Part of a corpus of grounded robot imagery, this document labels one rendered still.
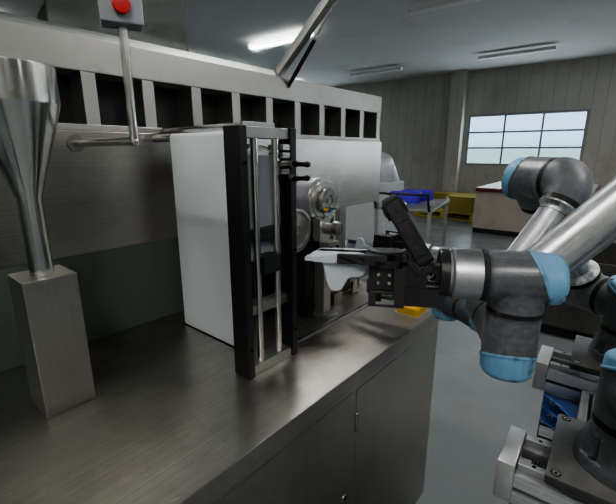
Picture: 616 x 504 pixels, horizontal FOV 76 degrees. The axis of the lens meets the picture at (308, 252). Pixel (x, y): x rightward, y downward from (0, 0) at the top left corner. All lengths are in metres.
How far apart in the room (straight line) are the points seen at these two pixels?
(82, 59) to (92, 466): 0.87
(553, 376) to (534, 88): 8.66
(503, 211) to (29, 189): 7.06
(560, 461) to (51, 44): 1.37
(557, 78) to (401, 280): 9.26
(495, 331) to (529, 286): 0.08
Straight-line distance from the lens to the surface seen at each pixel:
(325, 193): 1.16
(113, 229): 1.17
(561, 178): 1.10
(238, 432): 0.79
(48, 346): 0.89
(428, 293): 0.61
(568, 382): 1.43
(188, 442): 0.79
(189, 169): 1.06
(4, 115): 0.81
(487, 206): 7.47
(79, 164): 1.13
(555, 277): 0.62
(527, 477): 1.01
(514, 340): 0.64
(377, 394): 1.16
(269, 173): 0.88
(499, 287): 0.60
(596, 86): 9.68
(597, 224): 0.76
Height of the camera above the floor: 1.39
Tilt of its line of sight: 14 degrees down
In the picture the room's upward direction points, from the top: straight up
